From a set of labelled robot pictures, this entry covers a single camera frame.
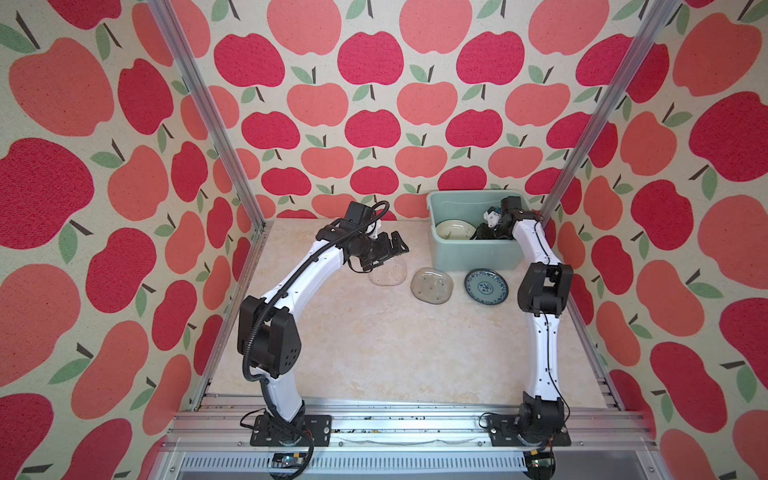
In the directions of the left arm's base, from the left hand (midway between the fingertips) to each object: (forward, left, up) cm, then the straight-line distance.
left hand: (403, 256), depth 83 cm
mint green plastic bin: (+16, -27, -19) cm, 37 cm away
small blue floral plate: (+4, -30, -22) cm, 37 cm away
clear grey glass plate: (+5, -12, -23) cm, 26 cm away
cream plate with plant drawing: (+25, -22, -15) cm, 37 cm away
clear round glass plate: (+10, +3, -22) cm, 25 cm away
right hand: (+20, -31, -16) cm, 40 cm away
